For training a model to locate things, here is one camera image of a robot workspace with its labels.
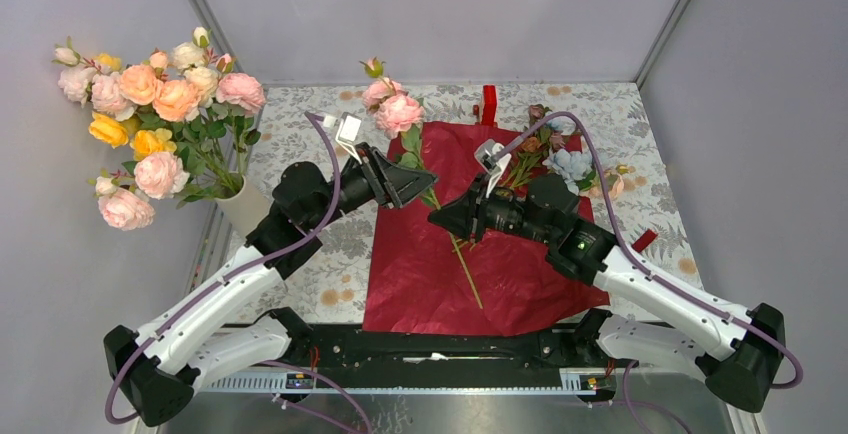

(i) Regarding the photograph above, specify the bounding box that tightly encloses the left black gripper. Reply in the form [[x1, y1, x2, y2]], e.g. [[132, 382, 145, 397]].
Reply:
[[308, 142, 439, 232]]

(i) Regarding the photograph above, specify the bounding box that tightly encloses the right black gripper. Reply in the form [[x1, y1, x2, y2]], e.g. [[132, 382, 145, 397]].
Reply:
[[427, 172, 556, 245]]

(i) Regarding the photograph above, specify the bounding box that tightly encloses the pink rose stem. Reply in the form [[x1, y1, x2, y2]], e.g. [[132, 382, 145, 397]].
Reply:
[[360, 57, 484, 311]]

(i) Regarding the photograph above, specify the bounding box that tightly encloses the brown and red wrapping paper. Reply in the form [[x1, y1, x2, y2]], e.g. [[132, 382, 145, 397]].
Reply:
[[362, 119, 660, 338]]

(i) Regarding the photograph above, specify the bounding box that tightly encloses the brown paper bouquet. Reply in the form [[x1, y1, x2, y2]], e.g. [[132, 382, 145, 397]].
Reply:
[[500, 117, 633, 199]]

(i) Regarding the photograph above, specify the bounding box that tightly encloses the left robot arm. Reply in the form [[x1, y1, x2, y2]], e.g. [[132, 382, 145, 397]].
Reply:
[[103, 143, 437, 427]]

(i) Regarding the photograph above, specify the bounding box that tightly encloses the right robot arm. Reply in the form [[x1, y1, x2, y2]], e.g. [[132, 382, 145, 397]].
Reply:
[[428, 174, 788, 413]]

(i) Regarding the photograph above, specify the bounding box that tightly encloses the white ceramic vase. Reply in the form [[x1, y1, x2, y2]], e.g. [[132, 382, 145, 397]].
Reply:
[[214, 176, 272, 238]]

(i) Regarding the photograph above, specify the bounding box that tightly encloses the floral patterned table mat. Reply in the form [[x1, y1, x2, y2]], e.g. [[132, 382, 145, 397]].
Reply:
[[233, 83, 701, 323]]

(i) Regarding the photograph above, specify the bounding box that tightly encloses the red toy block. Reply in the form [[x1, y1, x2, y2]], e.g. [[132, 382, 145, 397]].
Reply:
[[472, 85, 498, 127]]

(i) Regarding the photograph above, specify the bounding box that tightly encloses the pastel rose bunch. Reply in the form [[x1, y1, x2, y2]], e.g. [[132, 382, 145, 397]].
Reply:
[[54, 27, 266, 231]]

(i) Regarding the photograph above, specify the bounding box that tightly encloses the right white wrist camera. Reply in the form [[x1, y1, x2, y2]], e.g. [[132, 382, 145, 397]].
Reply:
[[474, 139, 511, 198]]

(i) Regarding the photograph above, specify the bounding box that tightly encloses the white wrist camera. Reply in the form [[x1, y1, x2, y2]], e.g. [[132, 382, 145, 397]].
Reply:
[[474, 139, 511, 198], [322, 112, 362, 163]]

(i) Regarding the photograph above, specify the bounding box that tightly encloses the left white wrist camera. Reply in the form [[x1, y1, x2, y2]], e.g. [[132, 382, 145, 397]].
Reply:
[[322, 112, 362, 163]]

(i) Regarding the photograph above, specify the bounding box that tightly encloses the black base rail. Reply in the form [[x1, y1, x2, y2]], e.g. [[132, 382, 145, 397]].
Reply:
[[280, 324, 624, 388]]

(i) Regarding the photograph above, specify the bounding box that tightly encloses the slotted white cable duct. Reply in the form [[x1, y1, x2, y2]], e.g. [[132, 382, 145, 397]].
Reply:
[[201, 369, 602, 398]]

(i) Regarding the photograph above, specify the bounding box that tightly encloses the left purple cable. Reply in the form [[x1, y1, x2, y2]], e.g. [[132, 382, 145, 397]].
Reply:
[[104, 111, 374, 434]]

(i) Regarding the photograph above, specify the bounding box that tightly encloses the purple cable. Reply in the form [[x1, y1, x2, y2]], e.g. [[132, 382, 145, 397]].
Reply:
[[493, 111, 804, 434], [104, 111, 374, 434]]

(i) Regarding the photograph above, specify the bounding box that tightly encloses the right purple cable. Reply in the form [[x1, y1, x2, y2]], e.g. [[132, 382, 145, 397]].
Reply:
[[493, 111, 804, 434]]

